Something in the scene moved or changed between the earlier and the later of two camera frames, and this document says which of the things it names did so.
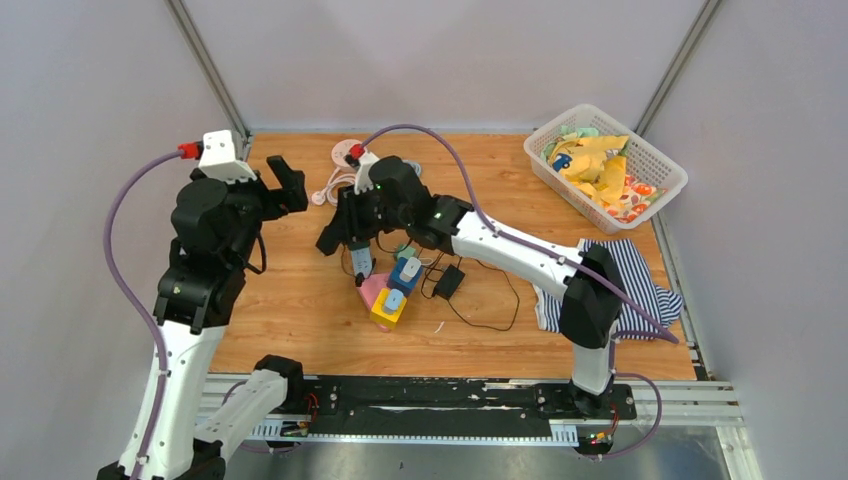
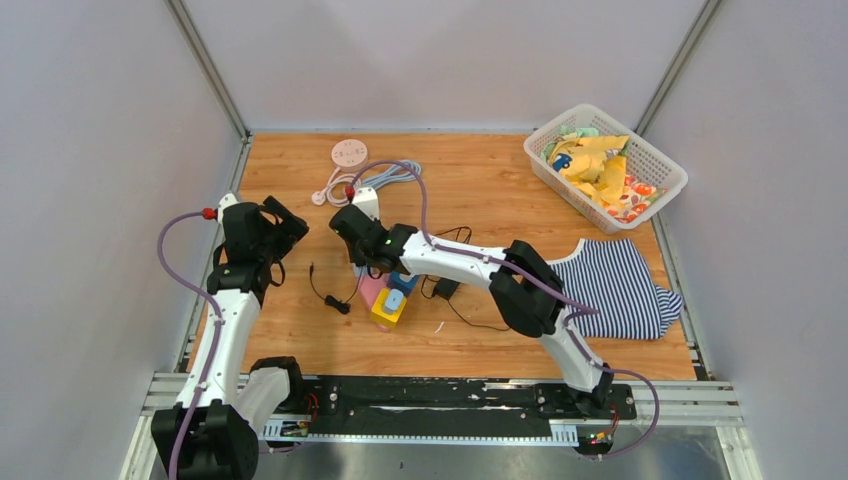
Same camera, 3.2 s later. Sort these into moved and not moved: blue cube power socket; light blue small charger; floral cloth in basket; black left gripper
Moved: black left gripper
Not moved: light blue small charger; blue cube power socket; floral cloth in basket
